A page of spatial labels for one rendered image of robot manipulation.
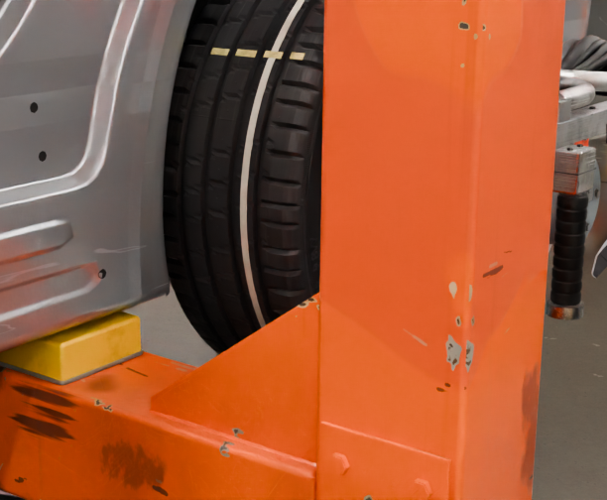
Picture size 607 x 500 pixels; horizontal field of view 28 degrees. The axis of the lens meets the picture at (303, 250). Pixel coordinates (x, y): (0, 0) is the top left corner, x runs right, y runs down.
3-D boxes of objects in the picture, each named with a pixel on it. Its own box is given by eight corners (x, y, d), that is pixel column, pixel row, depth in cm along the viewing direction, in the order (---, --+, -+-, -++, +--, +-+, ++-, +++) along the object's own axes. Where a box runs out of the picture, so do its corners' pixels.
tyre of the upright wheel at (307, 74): (350, 392, 211) (443, 28, 216) (472, 426, 197) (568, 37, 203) (93, 333, 156) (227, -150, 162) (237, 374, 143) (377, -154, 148)
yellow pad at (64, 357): (67, 331, 159) (65, 295, 157) (145, 353, 151) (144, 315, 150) (-17, 360, 148) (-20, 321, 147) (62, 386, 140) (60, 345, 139)
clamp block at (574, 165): (524, 179, 148) (527, 135, 147) (594, 188, 143) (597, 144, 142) (505, 186, 144) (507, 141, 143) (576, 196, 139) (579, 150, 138)
